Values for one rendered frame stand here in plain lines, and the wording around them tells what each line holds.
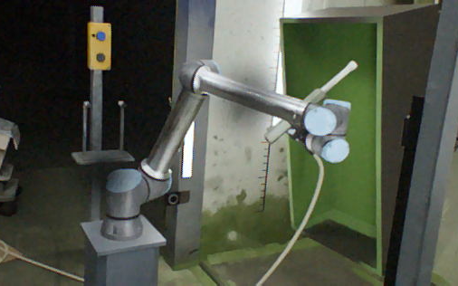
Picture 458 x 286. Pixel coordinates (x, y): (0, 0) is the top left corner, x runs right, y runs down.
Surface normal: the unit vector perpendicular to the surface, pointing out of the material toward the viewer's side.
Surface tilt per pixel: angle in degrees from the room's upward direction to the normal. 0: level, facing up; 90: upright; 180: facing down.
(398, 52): 90
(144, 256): 90
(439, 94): 90
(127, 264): 90
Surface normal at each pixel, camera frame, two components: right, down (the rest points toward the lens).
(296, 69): 0.53, 0.21
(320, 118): -0.47, 0.18
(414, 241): -0.90, 0.04
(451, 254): -0.72, -0.50
